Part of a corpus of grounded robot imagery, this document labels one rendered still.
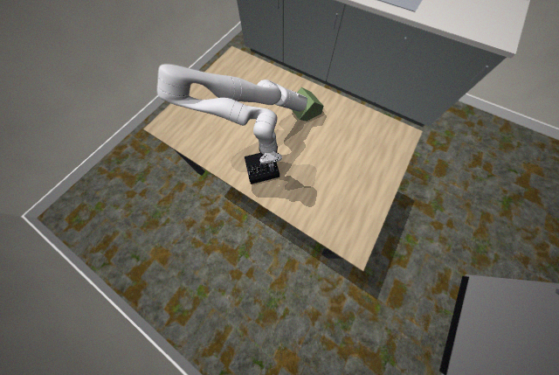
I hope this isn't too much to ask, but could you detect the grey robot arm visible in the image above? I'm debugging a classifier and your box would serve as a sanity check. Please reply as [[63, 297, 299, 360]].
[[157, 64, 307, 149]]

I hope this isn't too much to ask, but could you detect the black lighting desk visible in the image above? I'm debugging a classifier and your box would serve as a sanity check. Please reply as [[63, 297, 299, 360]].
[[245, 153, 280, 184]]

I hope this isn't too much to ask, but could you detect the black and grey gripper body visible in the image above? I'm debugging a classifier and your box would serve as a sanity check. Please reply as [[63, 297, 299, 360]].
[[259, 142, 282, 165]]

